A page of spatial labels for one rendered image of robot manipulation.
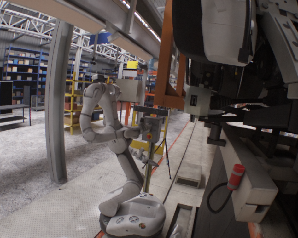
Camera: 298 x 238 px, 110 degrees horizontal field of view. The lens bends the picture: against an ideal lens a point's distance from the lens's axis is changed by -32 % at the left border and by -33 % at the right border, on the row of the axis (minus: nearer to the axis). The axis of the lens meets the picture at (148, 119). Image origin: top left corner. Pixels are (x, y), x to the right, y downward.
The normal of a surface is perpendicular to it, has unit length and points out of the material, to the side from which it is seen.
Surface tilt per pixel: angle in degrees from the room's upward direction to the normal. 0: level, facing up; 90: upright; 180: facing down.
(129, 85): 90
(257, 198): 90
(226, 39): 90
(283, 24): 57
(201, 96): 82
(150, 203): 73
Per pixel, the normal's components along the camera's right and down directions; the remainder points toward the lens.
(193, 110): -0.36, 0.43
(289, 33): -0.22, -0.42
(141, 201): -0.13, -0.14
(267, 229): 0.12, -0.98
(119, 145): -0.12, 0.14
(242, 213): -0.34, 0.13
